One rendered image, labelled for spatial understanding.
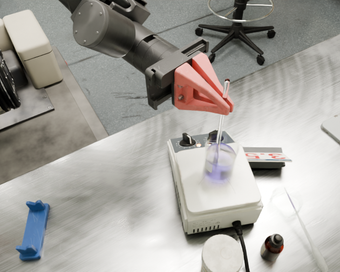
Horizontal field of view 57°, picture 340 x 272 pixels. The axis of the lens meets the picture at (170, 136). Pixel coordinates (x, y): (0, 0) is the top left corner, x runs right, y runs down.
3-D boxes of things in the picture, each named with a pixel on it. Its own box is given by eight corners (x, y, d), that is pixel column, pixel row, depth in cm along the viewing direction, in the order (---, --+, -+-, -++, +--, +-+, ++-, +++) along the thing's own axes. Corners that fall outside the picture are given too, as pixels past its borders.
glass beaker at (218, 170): (228, 190, 51) (233, 162, 44) (197, 177, 52) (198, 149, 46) (239, 162, 54) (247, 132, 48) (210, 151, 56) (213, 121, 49)
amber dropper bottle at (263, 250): (281, 252, 53) (293, 236, 47) (271, 265, 51) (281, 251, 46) (266, 239, 54) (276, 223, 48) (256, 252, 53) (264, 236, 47)
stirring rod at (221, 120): (211, 173, 51) (223, 79, 35) (213, 171, 51) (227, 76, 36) (213, 175, 51) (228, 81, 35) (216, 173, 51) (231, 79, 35)
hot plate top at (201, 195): (175, 154, 56) (174, 151, 55) (239, 144, 57) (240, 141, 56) (188, 216, 49) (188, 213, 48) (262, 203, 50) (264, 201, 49)
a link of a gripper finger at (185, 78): (259, 70, 37) (203, 38, 42) (219, 100, 34) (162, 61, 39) (250, 110, 43) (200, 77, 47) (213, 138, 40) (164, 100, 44)
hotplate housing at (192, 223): (167, 147, 67) (165, 122, 61) (226, 137, 68) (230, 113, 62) (187, 250, 53) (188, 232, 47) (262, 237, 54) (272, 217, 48)
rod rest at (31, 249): (32, 206, 59) (24, 197, 57) (50, 204, 59) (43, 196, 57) (20, 260, 53) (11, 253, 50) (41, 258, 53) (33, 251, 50)
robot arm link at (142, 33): (144, 26, 50) (128, 58, 52) (114, 9, 44) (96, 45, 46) (174, 44, 47) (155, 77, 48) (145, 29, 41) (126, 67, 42)
